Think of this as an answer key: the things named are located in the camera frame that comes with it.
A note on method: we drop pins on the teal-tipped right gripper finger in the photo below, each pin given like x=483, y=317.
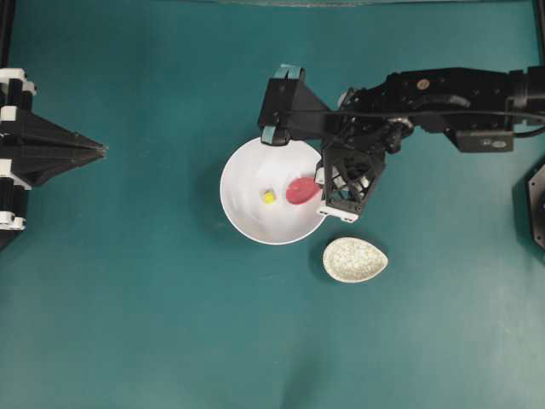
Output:
x=286, y=71
x=273, y=136

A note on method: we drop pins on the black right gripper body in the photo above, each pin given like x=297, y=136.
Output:
x=291, y=105

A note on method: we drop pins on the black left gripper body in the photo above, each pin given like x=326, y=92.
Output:
x=33, y=151

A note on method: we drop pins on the pink ceramic spoon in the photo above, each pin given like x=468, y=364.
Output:
x=301, y=190

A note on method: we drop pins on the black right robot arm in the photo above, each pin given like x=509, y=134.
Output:
x=478, y=111

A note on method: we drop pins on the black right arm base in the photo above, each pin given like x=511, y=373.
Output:
x=528, y=209

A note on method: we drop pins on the white round bowl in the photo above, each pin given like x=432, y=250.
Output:
x=254, y=168

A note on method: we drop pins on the yellow hexagonal prism block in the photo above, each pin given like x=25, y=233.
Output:
x=269, y=197

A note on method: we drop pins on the speckled egg-shaped spoon rest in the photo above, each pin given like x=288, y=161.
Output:
x=351, y=260

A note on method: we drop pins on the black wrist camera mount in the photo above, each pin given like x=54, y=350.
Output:
x=347, y=178

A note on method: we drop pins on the black left frame rail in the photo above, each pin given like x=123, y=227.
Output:
x=7, y=12

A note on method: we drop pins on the black frame rail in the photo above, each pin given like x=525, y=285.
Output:
x=539, y=13
x=7, y=12

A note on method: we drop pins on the black right frame rail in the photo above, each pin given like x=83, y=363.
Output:
x=539, y=13

